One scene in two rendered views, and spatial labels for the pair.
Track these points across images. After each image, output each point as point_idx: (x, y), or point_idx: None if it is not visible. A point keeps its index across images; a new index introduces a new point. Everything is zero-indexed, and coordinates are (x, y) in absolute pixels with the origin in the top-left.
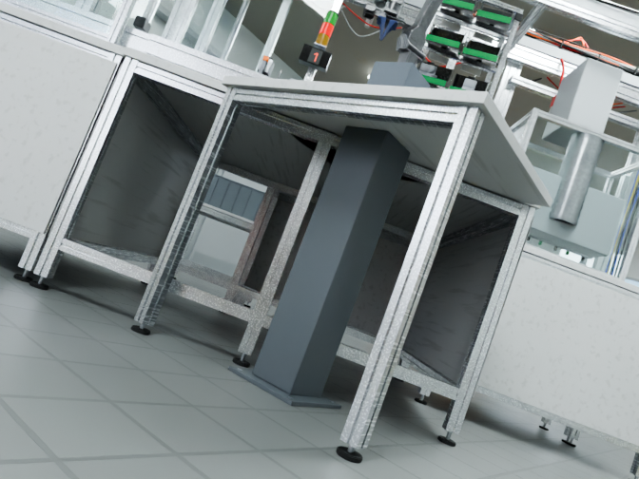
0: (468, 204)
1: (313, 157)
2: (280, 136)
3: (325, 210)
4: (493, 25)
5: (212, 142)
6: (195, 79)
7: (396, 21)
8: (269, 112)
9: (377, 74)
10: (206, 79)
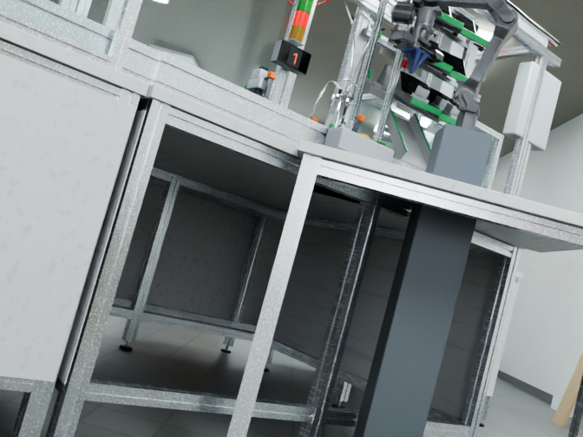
0: None
1: (365, 223)
2: (269, 167)
3: (415, 299)
4: (455, 35)
5: (296, 230)
6: (246, 133)
7: (426, 52)
8: None
9: (450, 140)
10: (259, 133)
